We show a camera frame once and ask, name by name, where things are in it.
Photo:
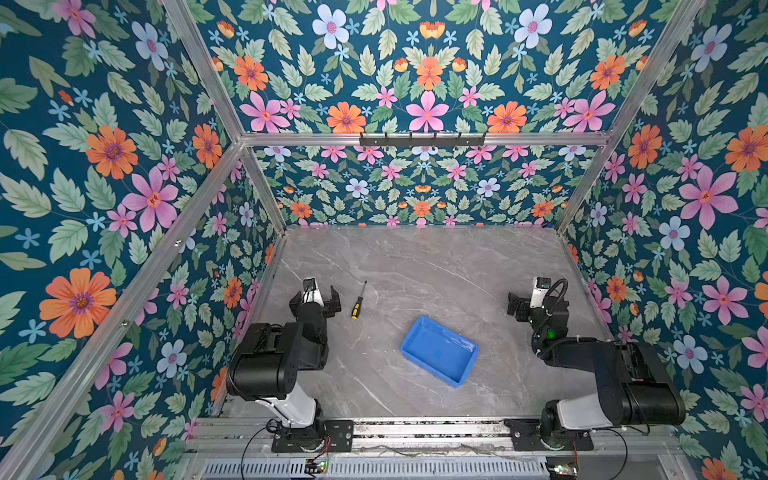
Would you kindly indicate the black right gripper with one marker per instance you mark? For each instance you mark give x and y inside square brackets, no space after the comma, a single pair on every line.
[524,305]

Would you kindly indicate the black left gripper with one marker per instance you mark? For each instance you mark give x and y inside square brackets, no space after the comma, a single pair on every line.
[315,303]

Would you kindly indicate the yellow black handled screwdriver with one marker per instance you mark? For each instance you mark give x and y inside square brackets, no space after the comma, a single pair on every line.
[357,307]

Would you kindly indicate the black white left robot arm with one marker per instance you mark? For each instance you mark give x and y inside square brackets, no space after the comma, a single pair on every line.
[265,365]

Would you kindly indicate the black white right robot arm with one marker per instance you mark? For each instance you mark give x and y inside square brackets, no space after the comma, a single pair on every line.
[632,387]

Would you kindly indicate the blue plastic bin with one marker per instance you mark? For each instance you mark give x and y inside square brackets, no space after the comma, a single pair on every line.
[440,351]

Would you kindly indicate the black hook rack bar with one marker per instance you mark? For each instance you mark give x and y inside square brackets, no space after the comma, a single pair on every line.
[409,140]

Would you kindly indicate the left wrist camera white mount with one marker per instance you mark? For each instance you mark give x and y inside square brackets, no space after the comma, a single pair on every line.
[310,292]

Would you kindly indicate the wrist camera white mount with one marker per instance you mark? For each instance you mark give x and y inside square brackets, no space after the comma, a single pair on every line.
[310,292]
[541,286]

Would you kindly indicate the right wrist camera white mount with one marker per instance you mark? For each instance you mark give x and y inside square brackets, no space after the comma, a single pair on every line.
[541,286]

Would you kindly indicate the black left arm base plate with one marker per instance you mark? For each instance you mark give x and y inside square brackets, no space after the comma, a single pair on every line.
[322,437]

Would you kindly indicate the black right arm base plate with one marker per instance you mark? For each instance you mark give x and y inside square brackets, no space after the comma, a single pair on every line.
[528,435]

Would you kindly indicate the aluminium mounting rail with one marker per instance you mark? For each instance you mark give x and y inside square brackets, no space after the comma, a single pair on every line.
[411,435]

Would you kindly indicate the white slotted cable duct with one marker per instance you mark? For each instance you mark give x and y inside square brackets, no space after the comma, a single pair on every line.
[377,468]

